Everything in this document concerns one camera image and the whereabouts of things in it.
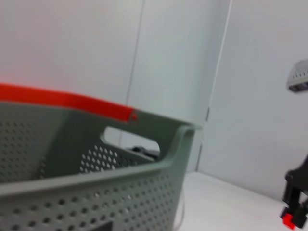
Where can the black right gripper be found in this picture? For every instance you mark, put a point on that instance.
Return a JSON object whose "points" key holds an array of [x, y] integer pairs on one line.
{"points": [[298, 175]]}

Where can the small red toy brick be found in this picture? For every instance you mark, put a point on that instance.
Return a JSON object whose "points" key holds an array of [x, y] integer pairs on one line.
{"points": [[288, 221]]}

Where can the grey-green perforated storage bin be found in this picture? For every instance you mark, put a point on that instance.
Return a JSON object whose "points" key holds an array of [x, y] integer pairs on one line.
{"points": [[96, 192]]}

